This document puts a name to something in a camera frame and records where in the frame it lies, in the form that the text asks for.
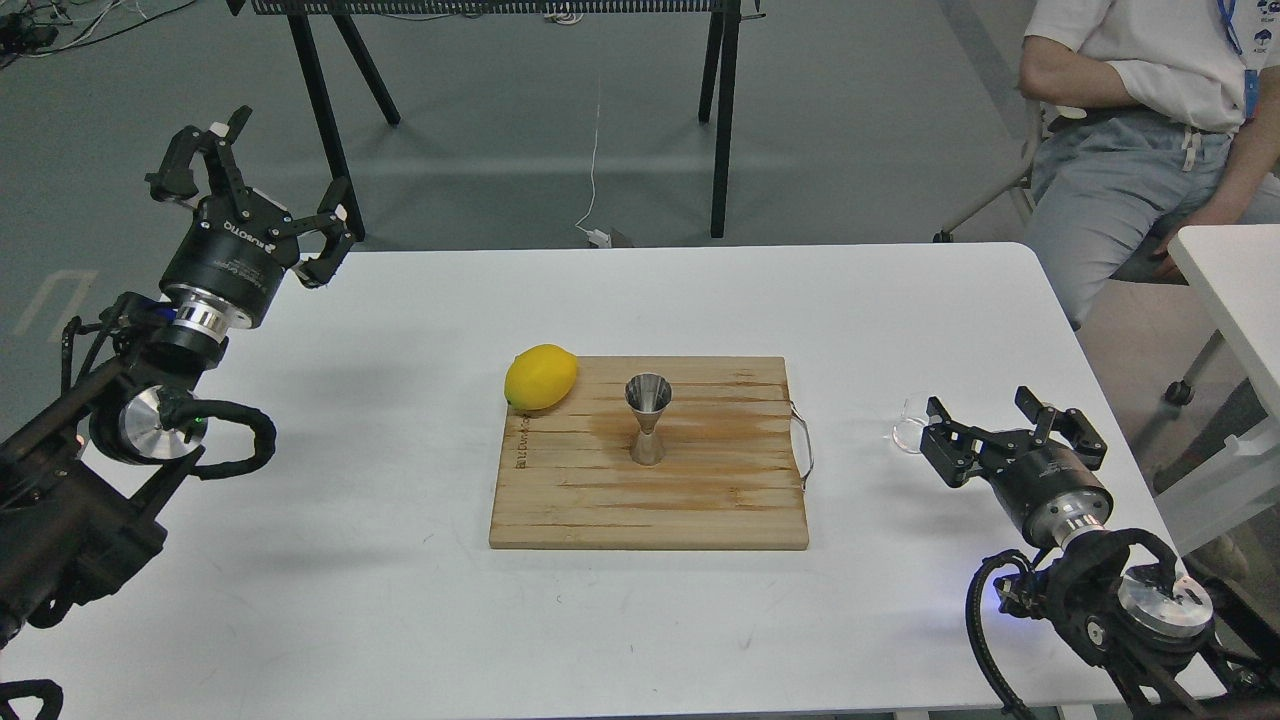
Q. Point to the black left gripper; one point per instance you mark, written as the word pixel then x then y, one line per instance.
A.
pixel 228 265

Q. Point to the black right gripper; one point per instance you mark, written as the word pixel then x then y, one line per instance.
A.
pixel 1050 494

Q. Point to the seated person in white shirt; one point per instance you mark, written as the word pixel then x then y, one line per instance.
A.
pixel 1177 127

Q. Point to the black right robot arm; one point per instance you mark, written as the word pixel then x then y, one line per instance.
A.
pixel 1176 647

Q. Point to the small clear glass cup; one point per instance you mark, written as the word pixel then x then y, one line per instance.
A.
pixel 908 430

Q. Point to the steel cocktail jigger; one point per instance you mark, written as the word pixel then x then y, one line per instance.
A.
pixel 648 395

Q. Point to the yellow lemon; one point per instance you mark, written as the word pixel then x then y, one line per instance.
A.
pixel 540 377

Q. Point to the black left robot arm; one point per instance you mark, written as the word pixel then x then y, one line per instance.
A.
pixel 84 481

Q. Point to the wooden cutting board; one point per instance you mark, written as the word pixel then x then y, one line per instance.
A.
pixel 728 481

